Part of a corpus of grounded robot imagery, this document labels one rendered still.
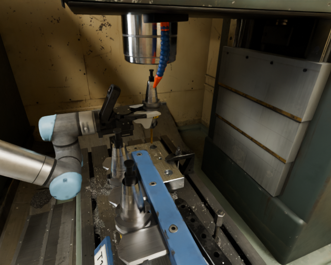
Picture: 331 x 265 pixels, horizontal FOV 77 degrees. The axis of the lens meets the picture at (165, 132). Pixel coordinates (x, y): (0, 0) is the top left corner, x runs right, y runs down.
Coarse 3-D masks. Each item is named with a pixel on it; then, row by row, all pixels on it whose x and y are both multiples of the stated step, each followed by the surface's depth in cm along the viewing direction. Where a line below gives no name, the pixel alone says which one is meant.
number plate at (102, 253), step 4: (104, 244) 58; (104, 248) 57; (100, 252) 58; (104, 252) 56; (96, 256) 58; (100, 256) 57; (104, 256) 56; (96, 260) 57; (100, 260) 56; (104, 260) 55; (96, 264) 56; (100, 264) 55; (104, 264) 54
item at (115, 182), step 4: (108, 172) 44; (136, 172) 45; (108, 176) 44; (136, 176) 45; (108, 180) 45; (112, 180) 42; (116, 180) 42; (120, 180) 42; (112, 184) 42; (116, 184) 42; (120, 184) 42
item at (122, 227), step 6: (144, 204) 37; (144, 216) 34; (150, 216) 35; (120, 222) 33; (126, 222) 33; (132, 222) 33; (138, 222) 33; (144, 222) 33; (150, 222) 36; (120, 228) 33; (126, 228) 33; (132, 228) 33; (138, 228) 33; (120, 234) 34
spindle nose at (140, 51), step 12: (132, 24) 53; (144, 24) 52; (156, 24) 52; (132, 36) 55; (144, 36) 54; (156, 36) 54; (132, 48) 56; (144, 48) 55; (156, 48) 55; (132, 60) 58; (144, 60) 56; (156, 60) 57
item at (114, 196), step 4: (140, 184) 42; (112, 188) 42; (116, 188) 41; (120, 188) 41; (112, 192) 40; (116, 192) 40; (120, 192) 40; (144, 192) 40; (108, 196) 40; (112, 196) 40; (116, 196) 39; (120, 196) 39; (144, 196) 40; (112, 200) 39; (116, 200) 39; (112, 204) 38; (116, 204) 38
